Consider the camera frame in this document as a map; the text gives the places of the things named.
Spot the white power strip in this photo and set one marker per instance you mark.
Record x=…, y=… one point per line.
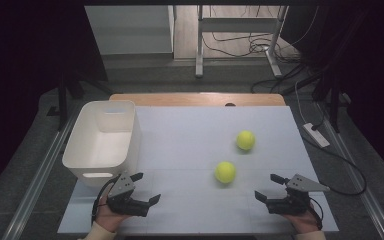
x=316, y=135

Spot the grey metal desk frame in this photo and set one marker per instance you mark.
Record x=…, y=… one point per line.
x=199, y=50

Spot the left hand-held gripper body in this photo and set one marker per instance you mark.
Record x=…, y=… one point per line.
x=124, y=193

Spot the white plastic bin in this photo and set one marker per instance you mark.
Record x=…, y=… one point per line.
x=100, y=146

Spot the person's right hand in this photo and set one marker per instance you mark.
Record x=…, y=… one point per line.
x=303, y=221

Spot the aluminium floor rail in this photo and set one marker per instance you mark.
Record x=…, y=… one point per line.
x=373, y=206
x=36, y=186

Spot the yellow tennis ball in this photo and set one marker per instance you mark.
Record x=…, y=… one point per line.
x=245, y=140
x=225, y=172

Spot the black stand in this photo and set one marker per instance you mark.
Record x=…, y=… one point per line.
x=62, y=100
x=334, y=100

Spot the white table cover board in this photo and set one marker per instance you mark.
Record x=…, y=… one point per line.
x=186, y=140

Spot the white cabinet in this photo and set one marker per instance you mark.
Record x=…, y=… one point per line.
x=130, y=30

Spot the person's left hand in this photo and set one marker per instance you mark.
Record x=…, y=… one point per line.
x=108, y=218

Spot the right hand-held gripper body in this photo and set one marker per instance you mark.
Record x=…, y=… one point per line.
x=293, y=200

